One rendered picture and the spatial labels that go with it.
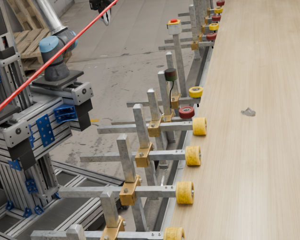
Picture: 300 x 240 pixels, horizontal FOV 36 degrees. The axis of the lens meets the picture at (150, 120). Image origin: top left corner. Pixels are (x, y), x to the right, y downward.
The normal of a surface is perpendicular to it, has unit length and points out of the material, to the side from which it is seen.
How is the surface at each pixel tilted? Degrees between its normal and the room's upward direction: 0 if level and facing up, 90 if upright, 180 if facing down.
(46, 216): 0
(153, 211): 0
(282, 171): 0
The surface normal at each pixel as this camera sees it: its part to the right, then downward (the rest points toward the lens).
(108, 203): -0.20, 0.47
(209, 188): -0.16, -0.88
